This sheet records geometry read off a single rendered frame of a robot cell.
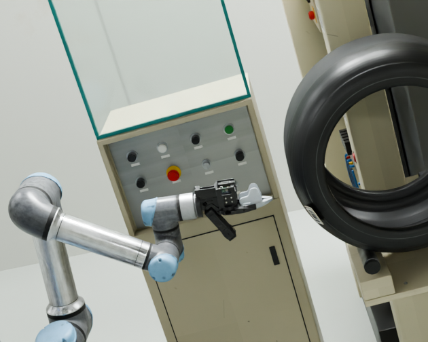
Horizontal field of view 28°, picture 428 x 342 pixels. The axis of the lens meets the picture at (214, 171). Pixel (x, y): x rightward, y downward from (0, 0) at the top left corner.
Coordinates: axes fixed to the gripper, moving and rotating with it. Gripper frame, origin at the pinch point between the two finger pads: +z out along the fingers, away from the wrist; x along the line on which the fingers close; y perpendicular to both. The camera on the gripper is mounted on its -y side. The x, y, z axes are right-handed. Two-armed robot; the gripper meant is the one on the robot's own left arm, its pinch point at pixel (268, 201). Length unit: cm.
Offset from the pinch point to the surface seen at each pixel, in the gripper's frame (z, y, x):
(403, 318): 38, -58, 25
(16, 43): -132, 13, 273
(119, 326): -86, -123, 165
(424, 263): 41.6, -26.4, 0.5
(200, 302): -30, -57, 55
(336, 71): 22.3, 35.6, -7.4
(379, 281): 26.6, -23.2, -12.3
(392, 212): 35.8, -14.9, 13.5
